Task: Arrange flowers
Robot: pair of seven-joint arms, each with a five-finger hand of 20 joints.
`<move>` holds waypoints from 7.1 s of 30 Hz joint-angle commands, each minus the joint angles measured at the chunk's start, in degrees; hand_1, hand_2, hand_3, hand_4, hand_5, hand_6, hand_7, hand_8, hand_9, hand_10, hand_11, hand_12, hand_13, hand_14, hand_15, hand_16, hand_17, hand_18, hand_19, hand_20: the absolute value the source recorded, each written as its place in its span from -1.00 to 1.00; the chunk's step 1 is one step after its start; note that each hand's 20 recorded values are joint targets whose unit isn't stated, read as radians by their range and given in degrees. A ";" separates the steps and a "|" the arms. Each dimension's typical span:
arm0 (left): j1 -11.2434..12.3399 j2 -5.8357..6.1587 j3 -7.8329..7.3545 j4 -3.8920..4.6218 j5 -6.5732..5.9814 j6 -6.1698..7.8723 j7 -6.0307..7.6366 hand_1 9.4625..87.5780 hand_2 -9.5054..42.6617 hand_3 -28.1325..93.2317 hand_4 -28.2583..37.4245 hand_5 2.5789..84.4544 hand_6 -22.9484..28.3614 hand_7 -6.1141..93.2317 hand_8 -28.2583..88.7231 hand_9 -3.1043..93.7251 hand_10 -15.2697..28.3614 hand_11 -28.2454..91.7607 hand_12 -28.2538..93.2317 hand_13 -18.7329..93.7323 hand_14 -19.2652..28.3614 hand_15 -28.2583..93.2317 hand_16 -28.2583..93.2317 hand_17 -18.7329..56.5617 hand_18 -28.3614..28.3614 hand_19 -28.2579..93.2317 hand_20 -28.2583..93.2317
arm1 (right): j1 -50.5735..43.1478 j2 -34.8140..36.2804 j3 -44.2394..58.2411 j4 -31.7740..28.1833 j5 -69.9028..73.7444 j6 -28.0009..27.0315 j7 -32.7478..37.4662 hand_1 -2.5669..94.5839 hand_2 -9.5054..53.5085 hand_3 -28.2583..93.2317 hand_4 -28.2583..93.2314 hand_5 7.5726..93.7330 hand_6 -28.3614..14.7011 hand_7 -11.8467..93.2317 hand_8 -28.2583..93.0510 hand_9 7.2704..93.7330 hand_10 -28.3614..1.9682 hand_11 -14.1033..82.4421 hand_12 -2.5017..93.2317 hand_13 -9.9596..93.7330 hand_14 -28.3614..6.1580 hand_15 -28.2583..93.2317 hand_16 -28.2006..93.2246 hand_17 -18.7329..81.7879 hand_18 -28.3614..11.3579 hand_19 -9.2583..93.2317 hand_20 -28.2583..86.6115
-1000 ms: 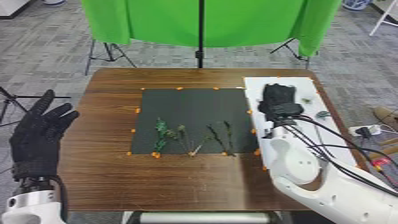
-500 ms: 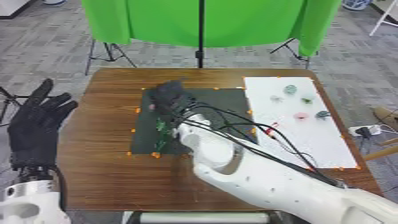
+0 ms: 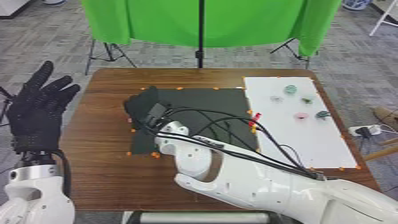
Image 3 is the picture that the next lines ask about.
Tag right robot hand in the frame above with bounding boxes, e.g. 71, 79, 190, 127
122, 85, 163, 131

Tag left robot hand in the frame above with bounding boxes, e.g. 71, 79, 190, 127
3, 60, 81, 155

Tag dark mat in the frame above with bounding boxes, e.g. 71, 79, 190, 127
126, 87, 261, 157

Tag black tripod legs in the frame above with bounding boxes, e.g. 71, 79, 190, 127
268, 37, 312, 70
83, 38, 138, 76

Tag black stand pole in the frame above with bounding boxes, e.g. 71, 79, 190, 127
195, 0, 206, 69

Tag blue flower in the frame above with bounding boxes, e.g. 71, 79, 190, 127
282, 84, 300, 95

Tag white sheet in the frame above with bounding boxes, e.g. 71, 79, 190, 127
241, 76, 362, 170

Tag pale grey bar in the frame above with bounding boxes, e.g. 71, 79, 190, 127
124, 210, 275, 224

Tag white power strip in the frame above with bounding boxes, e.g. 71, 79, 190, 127
346, 124, 383, 138

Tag black cable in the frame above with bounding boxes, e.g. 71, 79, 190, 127
163, 106, 317, 176

